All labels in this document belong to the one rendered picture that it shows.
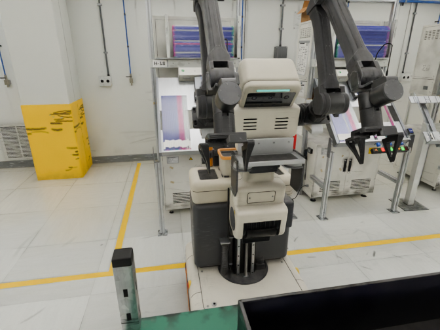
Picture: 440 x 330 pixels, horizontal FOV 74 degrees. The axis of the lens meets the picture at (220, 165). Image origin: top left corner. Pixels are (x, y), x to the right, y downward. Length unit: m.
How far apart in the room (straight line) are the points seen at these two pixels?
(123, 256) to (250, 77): 0.74
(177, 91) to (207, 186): 1.26
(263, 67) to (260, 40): 3.22
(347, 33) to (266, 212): 0.70
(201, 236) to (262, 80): 0.89
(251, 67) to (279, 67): 0.10
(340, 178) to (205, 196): 1.94
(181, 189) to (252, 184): 1.54
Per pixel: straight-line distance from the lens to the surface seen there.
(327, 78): 1.13
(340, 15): 1.10
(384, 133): 0.93
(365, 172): 3.30
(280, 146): 1.15
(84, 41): 4.21
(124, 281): 0.52
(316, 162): 2.96
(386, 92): 0.88
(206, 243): 1.61
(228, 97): 0.70
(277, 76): 1.07
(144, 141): 4.26
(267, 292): 1.62
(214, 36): 0.88
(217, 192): 1.47
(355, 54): 0.99
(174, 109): 2.42
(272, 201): 1.27
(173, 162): 2.59
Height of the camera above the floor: 1.39
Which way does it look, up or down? 20 degrees down
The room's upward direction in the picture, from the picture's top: straight up
